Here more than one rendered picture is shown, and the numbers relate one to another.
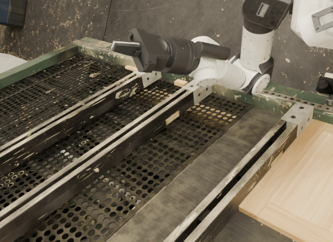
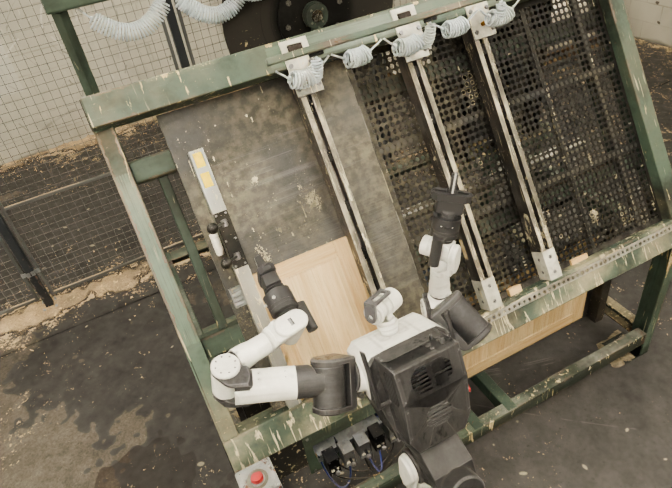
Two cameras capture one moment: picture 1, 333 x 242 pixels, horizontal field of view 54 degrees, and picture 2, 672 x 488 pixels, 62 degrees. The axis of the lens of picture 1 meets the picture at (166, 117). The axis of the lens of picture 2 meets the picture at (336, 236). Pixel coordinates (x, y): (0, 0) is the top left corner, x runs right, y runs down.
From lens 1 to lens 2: 129 cm
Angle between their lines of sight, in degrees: 40
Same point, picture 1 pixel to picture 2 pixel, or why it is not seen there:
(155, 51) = (441, 202)
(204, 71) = (426, 241)
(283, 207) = (328, 262)
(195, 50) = (438, 237)
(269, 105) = not seen: hidden behind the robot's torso
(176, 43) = (444, 221)
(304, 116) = not seen: hidden behind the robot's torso
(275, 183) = (348, 273)
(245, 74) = (435, 297)
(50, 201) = (421, 115)
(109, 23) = not seen: outside the picture
